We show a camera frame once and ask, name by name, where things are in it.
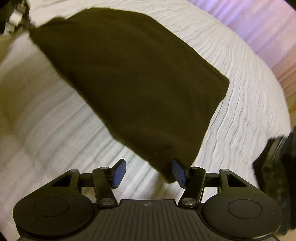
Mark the dark brown long-sleeve sweater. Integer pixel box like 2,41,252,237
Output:
30,8,230,183

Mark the stack of folded dark clothes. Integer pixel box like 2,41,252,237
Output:
252,129,295,235

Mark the white striped bed duvet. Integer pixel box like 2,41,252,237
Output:
1,1,290,240

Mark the pink window curtain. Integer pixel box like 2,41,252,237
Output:
192,1,295,97

